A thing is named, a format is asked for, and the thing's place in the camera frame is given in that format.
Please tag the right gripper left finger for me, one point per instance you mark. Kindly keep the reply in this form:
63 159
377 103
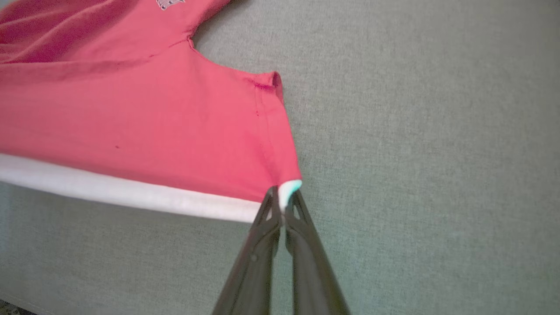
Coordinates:
253 267

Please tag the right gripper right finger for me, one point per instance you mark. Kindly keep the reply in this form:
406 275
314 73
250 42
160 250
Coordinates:
310 271

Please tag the red and white garment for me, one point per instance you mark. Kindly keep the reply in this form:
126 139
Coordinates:
153 122

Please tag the large grey sofa seat cushion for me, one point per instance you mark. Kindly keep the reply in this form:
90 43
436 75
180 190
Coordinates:
415 153

